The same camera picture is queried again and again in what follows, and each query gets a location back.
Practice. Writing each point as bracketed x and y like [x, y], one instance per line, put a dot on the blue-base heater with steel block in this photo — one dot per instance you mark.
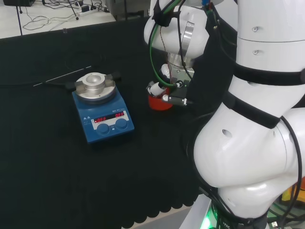
[104, 112]

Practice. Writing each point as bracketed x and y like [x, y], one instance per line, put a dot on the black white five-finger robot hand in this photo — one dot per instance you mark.
[179, 81]

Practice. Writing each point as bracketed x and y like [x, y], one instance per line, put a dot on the black bench cloth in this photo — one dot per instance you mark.
[71, 179]

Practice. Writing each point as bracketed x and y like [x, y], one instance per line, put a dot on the red round flask holder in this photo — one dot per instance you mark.
[159, 105]

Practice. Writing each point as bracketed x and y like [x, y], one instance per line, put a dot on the clear plastic clip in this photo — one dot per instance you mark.
[64, 30]

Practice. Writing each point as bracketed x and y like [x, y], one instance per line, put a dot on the black tripod leg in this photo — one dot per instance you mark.
[20, 21]

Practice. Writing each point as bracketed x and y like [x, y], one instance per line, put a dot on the white power strip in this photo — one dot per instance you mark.
[87, 10]

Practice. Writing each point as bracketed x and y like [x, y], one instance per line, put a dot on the thin steel probe rod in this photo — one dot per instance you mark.
[62, 76]

